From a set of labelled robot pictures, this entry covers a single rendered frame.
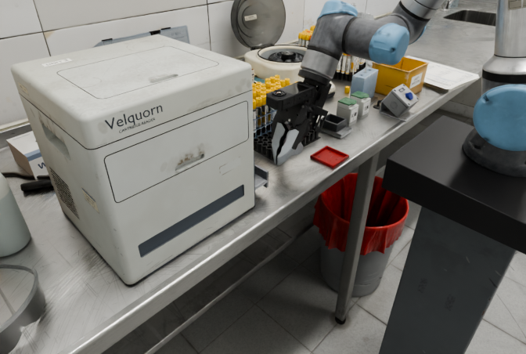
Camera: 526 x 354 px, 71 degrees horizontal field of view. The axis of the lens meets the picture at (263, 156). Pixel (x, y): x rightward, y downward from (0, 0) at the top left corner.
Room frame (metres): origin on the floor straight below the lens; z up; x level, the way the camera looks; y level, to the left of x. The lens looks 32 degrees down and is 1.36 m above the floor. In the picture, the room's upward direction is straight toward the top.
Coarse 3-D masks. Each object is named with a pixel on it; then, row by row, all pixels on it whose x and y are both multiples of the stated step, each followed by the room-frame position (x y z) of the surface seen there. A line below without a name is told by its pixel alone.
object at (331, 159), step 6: (318, 150) 0.79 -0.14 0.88; (324, 150) 0.80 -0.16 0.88; (330, 150) 0.80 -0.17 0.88; (336, 150) 0.80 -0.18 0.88; (312, 156) 0.77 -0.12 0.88; (318, 156) 0.78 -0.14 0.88; (324, 156) 0.78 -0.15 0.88; (330, 156) 0.78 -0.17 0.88; (336, 156) 0.78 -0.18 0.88; (342, 156) 0.78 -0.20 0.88; (348, 156) 0.77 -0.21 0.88; (324, 162) 0.74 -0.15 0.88; (330, 162) 0.75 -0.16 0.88; (336, 162) 0.74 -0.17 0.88
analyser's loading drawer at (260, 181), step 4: (256, 164) 0.65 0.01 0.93; (256, 168) 0.64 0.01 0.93; (260, 168) 0.64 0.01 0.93; (264, 168) 0.64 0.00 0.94; (256, 172) 0.64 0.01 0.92; (260, 172) 0.64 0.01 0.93; (264, 172) 0.63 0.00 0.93; (256, 176) 0.64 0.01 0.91; (260, 176) 0.64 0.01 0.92; (264, 176) 0.63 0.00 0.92; (256, 180) 0.62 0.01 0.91; (260, 180) 0.62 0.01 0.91; (264, 180) 0.62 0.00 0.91; (256, 184) 0.61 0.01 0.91; (260, 184) 0.61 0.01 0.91; (264, 184) 0.62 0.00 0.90; (256, 188) 0.60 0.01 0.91
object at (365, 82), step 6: (360, 72) 1.11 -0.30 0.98; (366, 72) 1.11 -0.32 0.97; (372, 72) 1.11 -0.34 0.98; (354, 78) 1.07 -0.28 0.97; (360, 78) 1.06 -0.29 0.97; (366, 78) 1.07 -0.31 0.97; (372, 78) 1.10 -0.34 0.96; (354, 84) 1.07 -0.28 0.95; (360, 84) 1.06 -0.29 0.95; (366, 84) 1.07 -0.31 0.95; (372, 84) 1.11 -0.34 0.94; (354, 90) 1.07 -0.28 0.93; (360, 90) 1.06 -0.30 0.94; (366, 90) 1.08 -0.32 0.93; (372, 90) 1.11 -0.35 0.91; (372, 96) 1.12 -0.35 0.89; (372, 102) 1.09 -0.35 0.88
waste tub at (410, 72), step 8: (376, 64) 1.20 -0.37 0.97; (384, 64) 1.26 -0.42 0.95; (400, 64) 1.27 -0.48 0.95; (408, 64) 1.25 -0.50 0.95; (416, 64) 1.23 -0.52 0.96; (424, 64) 1.18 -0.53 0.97; (384, 72) 1.17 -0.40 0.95; (392, 72) 1.15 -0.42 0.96; (400, 72) 1.13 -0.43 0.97; (408, 72) 1.11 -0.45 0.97; (416, 72) 1.15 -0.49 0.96; (424, 72) 1.19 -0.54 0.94; (376, 80) 1.19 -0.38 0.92; (384, 80) 1.17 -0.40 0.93; (392, 80) 1.15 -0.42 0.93; (400, 80) 1.13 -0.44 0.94; (408, 80) 1.12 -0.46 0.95; (416, 80) 1.16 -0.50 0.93; (376, 88) 1.18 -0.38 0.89; (384, 88) 1.16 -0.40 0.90; (392, 88) 1.14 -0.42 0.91; (416, 88) 1.17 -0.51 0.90
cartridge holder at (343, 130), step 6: (330, 114) 0.95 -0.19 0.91; (330, 120) 0.94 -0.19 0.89; (336, 120) 0.93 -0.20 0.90; (342, 120) 0.92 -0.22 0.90; (318, 126) 0.91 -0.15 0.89; (324, 126) 0.90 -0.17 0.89; (330, 126) 0.89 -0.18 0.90; (336, 126) 0.88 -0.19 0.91; (342, 126) 0.90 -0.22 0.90; (330, 132) 0.89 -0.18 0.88; (336, 132) 0.88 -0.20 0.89; (342, 132) 0.88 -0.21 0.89; (348, 132) 0.89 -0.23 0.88
